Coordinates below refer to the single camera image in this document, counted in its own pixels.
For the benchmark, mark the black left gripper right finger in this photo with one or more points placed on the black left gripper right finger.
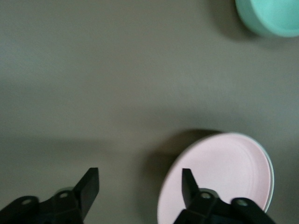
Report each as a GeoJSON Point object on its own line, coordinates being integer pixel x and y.
{"type": "Point", "coordinates": [190, 189]}

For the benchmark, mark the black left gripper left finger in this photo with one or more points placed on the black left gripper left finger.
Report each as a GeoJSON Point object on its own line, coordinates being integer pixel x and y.
{"type": "Point", "coordinates": [86, 189]}

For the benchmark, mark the pink plate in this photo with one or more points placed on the pink plate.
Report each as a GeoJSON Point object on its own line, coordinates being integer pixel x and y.
{"type": "Point", "coordinates": [222, 168]}

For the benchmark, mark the beige plate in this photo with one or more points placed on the beige plate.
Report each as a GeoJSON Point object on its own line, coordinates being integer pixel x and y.
{"type": "Point", "coordinates": [271, 177]}

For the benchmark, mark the green bowl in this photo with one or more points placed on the green bowl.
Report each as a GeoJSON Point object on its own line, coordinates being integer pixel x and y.
{"type": "Point", "coordinates": [268, 16]}

